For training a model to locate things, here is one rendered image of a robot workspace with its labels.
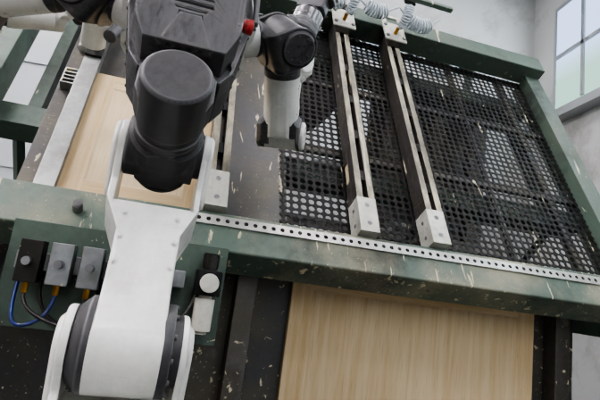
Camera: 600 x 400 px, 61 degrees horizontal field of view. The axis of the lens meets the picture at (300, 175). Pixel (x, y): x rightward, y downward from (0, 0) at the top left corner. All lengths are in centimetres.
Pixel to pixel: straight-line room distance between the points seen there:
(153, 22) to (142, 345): 55
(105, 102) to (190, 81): 87
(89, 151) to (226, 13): 67
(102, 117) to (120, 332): 92
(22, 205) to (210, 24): 66
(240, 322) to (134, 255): 73
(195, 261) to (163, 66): 62
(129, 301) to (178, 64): 37
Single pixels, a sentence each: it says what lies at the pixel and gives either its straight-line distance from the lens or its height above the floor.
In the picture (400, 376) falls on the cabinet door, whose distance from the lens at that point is 178.
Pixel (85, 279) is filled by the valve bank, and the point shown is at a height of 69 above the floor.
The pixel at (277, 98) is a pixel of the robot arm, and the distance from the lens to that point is 127.
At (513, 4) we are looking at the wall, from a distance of 577.
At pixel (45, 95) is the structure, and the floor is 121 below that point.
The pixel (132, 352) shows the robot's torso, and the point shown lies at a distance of 80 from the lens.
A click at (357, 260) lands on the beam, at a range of 144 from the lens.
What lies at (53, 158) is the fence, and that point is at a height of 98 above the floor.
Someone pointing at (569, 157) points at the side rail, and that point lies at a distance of 238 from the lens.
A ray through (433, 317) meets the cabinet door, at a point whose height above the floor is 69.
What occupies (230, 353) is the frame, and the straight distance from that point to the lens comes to 156.
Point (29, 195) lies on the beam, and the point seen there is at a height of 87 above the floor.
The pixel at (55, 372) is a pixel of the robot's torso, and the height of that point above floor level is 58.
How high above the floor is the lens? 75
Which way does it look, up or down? 12 degrees up
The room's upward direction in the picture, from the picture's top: 8 degrees clockwise
